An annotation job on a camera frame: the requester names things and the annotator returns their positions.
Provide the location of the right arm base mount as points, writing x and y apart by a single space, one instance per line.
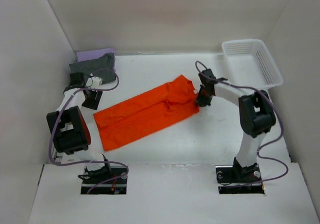
230 183

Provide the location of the grey t-shirt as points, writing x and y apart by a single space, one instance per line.
102 67

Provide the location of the aluminium rail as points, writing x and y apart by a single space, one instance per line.
69 132

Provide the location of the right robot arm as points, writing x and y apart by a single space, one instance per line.
256 118

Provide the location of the purple t-shirt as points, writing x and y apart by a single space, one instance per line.
93 54

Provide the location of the orange t-shirt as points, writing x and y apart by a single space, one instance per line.
146 113

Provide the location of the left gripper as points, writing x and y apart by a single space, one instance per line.
93 104

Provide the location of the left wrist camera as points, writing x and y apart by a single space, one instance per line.
94 82

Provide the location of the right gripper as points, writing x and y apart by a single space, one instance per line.
200 101

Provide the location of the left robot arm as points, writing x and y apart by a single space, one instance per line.
96 161

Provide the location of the white plastic laundry basket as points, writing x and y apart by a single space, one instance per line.
249 63

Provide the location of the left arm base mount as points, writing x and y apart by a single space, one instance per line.
108 180

